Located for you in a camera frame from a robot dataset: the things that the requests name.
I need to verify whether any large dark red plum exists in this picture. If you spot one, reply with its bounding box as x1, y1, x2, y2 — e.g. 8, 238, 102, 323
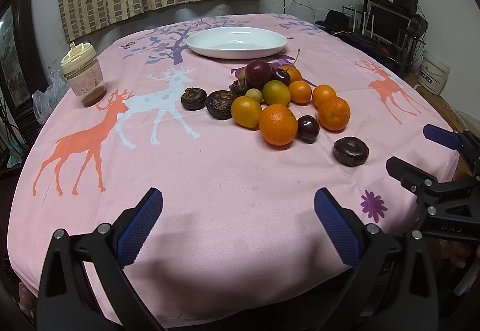
245, 60, 272, 89

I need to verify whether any dark water chestnut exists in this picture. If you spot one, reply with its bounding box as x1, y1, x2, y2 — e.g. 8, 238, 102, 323
181, 87, 208, 111
229, 79, 250, 97
206, 90, 237, 120
333, 136, 369, 167

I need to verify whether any small orange kumquat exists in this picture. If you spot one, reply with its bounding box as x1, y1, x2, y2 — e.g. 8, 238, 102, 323
312, 84, 337, 109
289, 80, 312, 105

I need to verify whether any small orange back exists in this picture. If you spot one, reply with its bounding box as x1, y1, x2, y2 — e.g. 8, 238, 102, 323
281, 65, 302, 83

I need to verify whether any dark cherry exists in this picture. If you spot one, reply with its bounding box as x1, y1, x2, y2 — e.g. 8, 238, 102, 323
297, 115, 320, 143
270, 68, 290, 86

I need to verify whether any black equipment shelf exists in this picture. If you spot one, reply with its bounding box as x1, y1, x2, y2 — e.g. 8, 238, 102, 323
317, 0, 429, 77

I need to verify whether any small tan longan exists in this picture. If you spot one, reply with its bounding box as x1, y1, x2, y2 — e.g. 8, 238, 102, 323
246, 88, 263, 104

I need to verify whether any beige lidded plastic cup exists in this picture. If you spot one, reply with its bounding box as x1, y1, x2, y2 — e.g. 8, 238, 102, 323
61, 42, 106, 107

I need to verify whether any large mandarin orange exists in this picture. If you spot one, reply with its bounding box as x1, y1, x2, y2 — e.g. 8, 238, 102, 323
259, 104, 298, 147
317, 96, 351, 131

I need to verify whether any clear plastic bag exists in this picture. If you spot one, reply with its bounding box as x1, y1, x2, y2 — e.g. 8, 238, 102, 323
32, 70, 70, 126

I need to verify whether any pink deer print tablecloth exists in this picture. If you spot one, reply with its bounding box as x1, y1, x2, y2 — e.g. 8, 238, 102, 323
7, 14, 458, 328

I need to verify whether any large mandarin orange front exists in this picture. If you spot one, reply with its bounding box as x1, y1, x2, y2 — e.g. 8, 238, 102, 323
259, 104, 298, 147

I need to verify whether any white oval plate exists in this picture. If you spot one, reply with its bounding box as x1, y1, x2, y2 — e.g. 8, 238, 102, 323
186, 26, 288, 60

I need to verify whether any white plastic bucket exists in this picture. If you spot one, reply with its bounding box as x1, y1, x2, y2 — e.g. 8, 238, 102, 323
417, 52, 451, 96

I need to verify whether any dark wooden framed cabinet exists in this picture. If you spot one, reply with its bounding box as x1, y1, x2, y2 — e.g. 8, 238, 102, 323
1, 0, 48, 174

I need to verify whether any dark cherry front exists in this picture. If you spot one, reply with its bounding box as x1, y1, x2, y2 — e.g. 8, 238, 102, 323
297, 115, 320, 143

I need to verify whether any yellow-green round fruit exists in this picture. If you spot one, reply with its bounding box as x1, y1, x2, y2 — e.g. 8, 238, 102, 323
262, 80, 291, 105

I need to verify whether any orange-yellow kumquat front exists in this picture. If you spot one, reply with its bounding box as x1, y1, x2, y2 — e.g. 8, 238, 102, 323
230, 96, 262, 129

